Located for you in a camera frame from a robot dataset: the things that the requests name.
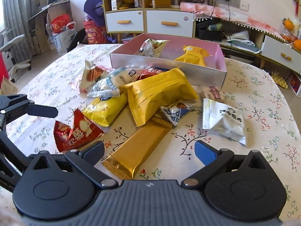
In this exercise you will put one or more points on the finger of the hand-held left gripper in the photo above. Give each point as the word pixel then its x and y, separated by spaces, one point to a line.
pixel 10 150
pixel 42 112

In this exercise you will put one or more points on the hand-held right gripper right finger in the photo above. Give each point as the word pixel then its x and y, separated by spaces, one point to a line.
pixel 204 153

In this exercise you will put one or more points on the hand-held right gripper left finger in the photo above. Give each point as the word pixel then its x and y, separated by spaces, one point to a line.
pixel 94 154

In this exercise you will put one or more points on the red snack packet white picture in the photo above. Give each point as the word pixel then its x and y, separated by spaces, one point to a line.
pixel 77 131

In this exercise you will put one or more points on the white packet black print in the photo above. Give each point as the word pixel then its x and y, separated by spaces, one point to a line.
pixel 223 122

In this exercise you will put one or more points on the gold long bar packet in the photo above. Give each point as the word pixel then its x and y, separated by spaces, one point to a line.
pixel 136 150

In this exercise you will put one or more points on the yellow chips packet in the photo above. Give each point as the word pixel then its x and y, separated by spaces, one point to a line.
pixel 105 110

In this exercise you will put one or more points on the blue white patterned packet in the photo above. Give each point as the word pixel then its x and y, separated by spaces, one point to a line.
pixel 175 114

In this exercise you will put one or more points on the small pinkish brown packet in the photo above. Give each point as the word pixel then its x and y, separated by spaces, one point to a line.
pixel 214 94

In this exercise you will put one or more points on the white packet brown picture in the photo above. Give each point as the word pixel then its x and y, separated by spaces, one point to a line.
pixel 90 75

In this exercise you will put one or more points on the large yellow pillow packet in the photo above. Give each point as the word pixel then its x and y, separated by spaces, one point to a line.
pixel 160 91

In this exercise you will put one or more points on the pink cardboard box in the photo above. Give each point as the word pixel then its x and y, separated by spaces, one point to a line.
pixel 207 75

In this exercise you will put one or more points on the white blue cookie packet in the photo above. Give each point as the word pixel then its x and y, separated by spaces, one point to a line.
pixel 117 77

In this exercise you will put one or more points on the yellow packet round logo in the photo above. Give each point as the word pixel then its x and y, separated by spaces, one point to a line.
pixel 190 56

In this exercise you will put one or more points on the small red foil packet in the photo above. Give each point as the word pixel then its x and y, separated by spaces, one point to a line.
pixel 150 71

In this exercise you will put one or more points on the silver packet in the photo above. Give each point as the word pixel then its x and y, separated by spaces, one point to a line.
pixel 150 47

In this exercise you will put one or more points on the floral tablecloth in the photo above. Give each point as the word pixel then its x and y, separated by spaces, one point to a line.
pixel 47 80

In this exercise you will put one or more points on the white shopping bag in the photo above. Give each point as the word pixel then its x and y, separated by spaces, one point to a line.
pixel 62 42

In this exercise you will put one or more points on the grey office chair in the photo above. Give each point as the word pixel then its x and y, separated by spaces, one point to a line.
pixel 14 42

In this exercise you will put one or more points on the black leaning panel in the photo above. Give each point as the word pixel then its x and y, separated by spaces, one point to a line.
pixel 76 40

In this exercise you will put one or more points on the red plastic bag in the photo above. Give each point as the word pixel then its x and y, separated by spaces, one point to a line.
pixel 58 23

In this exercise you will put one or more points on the red printed bag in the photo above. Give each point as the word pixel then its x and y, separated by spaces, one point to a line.
pixel 93 34

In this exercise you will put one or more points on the wooden desk shelf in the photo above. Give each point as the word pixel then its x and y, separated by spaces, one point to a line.
pixel 58 10

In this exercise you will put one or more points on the yellow egg tray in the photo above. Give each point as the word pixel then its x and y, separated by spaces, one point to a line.
pixel 279 80

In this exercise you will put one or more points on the grey curtain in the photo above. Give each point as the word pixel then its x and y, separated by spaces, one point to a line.
pixel 14 4

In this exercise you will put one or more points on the white printed storage box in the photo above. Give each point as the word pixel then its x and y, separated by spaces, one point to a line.
pixel 295 83

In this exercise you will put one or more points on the purple plush toy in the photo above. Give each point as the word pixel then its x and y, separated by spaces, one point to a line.
pixel 94 7

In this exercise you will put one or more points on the pile of loose papers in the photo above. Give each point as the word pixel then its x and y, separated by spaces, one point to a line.
pixel 239 40

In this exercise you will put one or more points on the black storage box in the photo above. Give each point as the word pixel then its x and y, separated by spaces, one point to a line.
pixel 209 34

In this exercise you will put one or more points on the pink fringed cloth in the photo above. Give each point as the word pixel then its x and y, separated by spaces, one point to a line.
pixel 244 18

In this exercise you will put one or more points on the orange fruit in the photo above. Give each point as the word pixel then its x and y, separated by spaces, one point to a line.
pixel 288 24
pixel 297 44

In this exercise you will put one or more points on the glass bowl of oranges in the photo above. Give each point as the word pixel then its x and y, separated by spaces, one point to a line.
pixel 286 35

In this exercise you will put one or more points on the small brown white box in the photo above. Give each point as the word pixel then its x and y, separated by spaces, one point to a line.
pixel 138 1

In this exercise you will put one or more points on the brown cardboard box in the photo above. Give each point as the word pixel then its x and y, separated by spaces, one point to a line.
pixel 161 3

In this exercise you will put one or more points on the white wall socket panel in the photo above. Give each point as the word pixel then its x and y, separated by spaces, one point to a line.
pixel 243 4

